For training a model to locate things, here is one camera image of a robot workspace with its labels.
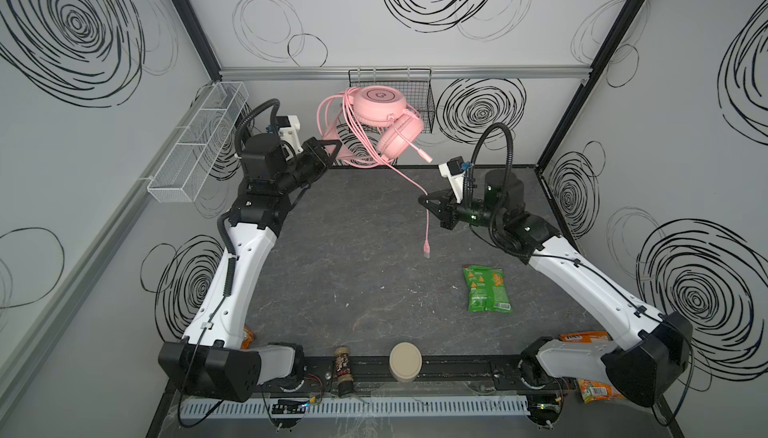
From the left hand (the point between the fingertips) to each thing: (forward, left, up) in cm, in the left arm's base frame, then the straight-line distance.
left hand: (343, 142), depth 65 cm
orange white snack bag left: (-31, +26, -42) cm, 58 cm away
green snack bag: (-16, -39, -40) cm, 58 cm away
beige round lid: (-36, -15, -37) cm, 53 cm away
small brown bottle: (-38, -1, -40) cm, 55 cm away
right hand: (-7, -17, -11) cm, 21 cm away
